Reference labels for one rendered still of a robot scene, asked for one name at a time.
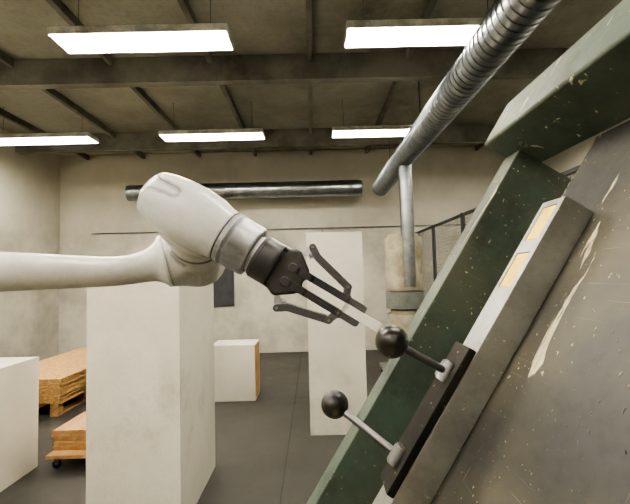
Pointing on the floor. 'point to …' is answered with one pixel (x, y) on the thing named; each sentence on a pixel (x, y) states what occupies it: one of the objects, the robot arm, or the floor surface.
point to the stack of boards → (63, 380)
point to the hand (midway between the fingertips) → (362, 317)
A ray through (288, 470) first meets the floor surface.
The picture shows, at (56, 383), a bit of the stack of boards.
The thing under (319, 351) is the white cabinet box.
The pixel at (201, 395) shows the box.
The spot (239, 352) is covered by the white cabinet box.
